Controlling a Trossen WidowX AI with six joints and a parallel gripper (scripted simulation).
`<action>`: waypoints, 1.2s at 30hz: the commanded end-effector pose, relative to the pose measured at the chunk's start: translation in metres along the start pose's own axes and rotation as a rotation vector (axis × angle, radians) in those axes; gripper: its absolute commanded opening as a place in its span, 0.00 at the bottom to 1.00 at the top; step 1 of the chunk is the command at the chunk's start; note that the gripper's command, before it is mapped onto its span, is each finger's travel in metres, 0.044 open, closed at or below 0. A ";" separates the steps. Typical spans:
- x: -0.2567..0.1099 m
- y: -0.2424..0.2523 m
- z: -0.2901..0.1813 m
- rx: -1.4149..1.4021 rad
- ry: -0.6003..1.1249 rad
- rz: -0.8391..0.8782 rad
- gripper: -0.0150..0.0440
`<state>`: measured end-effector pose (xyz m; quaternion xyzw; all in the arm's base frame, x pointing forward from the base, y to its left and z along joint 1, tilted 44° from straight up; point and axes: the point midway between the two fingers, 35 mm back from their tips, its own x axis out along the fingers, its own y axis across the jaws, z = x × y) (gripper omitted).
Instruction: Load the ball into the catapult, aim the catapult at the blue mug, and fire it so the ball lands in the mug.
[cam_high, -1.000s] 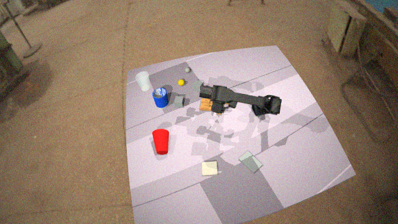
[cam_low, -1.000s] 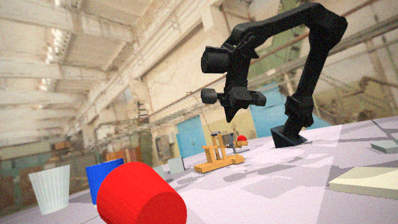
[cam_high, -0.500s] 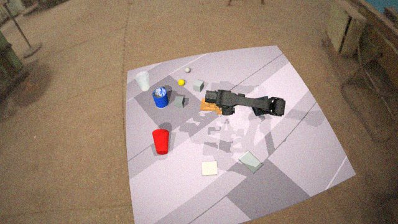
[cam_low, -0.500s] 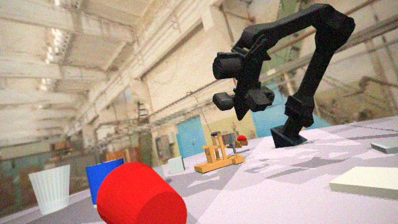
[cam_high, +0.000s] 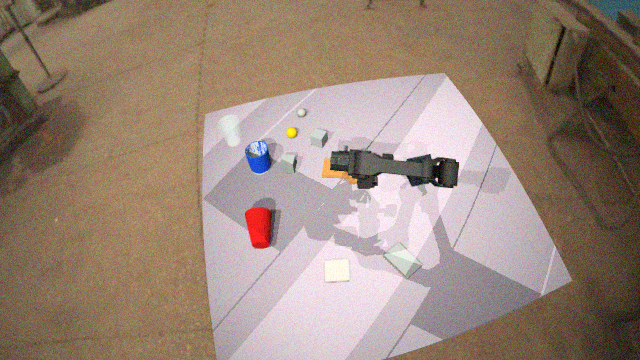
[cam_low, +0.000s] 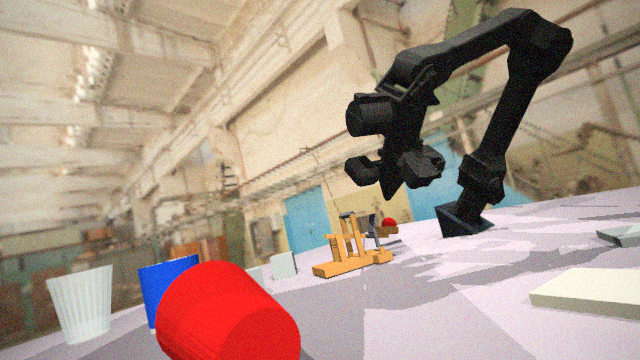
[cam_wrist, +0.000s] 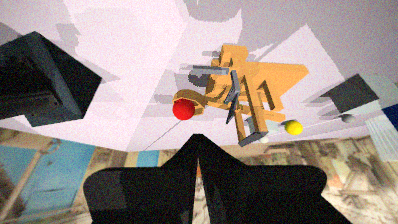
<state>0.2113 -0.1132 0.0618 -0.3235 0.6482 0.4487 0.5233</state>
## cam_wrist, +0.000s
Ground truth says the blue mug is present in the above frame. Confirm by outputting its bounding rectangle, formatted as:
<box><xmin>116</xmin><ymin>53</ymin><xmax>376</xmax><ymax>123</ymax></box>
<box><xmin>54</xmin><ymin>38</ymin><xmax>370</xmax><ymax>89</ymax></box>
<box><xmin>381</xmin><ymin>83</ymin><xmax>398</xmax><ymax>131</ymax></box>

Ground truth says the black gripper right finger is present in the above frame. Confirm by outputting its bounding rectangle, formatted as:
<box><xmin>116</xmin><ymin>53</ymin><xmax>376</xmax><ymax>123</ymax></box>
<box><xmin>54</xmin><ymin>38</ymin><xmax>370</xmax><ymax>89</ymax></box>
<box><xmin>198</xmin><ymin>134</ymin><xmax>327</xmax><ymax>224</ymax></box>

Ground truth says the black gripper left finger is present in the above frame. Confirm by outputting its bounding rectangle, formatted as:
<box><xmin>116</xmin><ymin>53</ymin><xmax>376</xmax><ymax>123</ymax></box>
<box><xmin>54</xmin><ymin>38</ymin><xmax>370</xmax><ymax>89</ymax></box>
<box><xmin>83</xmin><ymin>134</ymin><xmax>199</xmax><ymax>224</ymax></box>

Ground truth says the red ball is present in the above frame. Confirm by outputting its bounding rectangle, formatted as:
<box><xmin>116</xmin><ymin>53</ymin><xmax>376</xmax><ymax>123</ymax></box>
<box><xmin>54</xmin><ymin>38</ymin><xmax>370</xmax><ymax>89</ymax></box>
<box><xmin>173</xmin><ymin>98</ymin><xmax>195</xmax><ymax>120</ymax></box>

